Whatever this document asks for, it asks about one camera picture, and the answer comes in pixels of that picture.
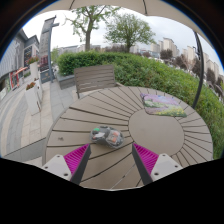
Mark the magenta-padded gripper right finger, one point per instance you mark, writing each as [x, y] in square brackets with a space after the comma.
[146, 158]

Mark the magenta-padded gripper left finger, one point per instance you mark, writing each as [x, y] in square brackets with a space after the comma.
[76, 159]

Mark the transparent computer mouse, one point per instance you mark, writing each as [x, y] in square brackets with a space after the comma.
[106, 136]

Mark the flower-print mouse pad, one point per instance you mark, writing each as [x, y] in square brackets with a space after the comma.
[162, 105]

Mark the white planter with red flowers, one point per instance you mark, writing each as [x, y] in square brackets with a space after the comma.
[33, 68]
[32, 96]

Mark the slatted brown outdoor chair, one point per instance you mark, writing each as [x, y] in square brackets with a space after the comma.
[94, 78]

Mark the green hedge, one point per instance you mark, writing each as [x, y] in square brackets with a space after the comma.
[160, 75]

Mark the dark curved parasol pole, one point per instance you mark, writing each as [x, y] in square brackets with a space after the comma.
[201, 70]

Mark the distant apartment blocks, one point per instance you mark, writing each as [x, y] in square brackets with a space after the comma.
[170, 45]

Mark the tall grey sign pillar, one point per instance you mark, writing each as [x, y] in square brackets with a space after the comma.
[45, 46]

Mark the grey shop building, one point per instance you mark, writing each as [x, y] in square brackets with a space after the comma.
[13, 60]

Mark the thin-crowned tree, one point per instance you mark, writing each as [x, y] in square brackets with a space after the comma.
[88, 30]

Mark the round dense-crowned tree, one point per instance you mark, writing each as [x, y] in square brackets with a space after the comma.
[128, 30]

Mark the beige parasol canopy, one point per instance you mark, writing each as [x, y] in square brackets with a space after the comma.
[133, 6]

